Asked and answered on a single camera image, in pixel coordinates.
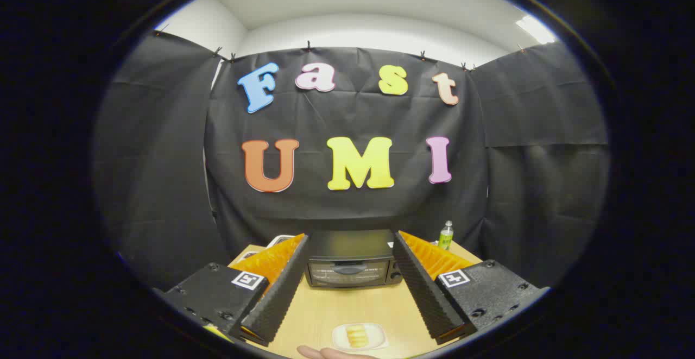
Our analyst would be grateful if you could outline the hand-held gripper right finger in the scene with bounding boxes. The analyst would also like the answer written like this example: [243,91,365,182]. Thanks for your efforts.
[392,231,550,345]

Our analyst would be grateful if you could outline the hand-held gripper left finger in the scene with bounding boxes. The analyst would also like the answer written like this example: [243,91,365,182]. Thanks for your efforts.
[163,233,310,348]

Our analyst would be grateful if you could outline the yellow ridged bread roll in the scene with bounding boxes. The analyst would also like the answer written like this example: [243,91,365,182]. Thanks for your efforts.
[346,325,370,349]

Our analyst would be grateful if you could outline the black toaster oven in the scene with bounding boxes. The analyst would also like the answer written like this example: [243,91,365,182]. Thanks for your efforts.
[304,230,403,289]

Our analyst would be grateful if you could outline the white rectangular plate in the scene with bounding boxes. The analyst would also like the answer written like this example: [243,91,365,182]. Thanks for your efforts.
[332,322,387,353]

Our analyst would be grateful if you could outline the ceiling light panel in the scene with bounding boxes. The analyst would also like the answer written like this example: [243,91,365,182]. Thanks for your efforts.
[516,15,558,45]

